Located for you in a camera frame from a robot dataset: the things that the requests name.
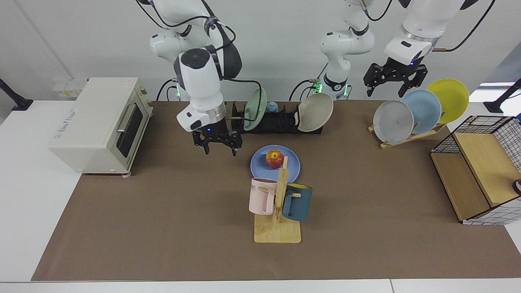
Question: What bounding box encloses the yellow plate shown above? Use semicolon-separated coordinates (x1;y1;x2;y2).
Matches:
426;79;470;124

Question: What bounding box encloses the grey plate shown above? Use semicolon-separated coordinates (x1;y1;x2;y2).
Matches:
373;100;414;144

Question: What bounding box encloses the pale green plate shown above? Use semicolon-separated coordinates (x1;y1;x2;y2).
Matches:
243;87;268;131

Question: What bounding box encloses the wooden cup stand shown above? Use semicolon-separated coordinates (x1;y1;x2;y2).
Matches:
254;156;302;244

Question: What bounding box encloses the wooden plate rack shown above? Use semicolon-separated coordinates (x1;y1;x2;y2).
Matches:
368;122;446;150

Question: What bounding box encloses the black dish rack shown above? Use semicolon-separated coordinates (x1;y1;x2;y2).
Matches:
231;102;325;135

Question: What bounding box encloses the pale toaster oven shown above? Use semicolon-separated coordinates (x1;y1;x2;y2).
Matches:
48;77;154;177

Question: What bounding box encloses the dark teal mug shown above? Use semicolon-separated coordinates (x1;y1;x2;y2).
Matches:
282;183;313;222

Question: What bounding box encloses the wire basket with wooden floor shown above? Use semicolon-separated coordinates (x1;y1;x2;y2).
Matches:
430;116;521;225

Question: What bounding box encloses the brown table cloth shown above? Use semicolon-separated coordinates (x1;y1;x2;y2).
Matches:
31;101;521;281

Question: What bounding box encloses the light blue plate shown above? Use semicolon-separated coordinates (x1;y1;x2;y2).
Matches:
401;89;442;135

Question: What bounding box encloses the pink mug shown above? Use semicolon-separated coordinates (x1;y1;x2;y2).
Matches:
249;177;278;215

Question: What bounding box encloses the white wall socket box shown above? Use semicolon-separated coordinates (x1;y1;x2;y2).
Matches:
53;79;88;98

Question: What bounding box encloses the beige plate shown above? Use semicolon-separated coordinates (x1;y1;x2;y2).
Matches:
298;93;334;133

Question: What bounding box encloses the black base cable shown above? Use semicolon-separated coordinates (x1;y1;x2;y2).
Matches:
289;77;326;102
157;79;180;102

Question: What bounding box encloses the red yellow apple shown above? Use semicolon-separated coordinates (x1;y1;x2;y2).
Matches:
266;149;284;169

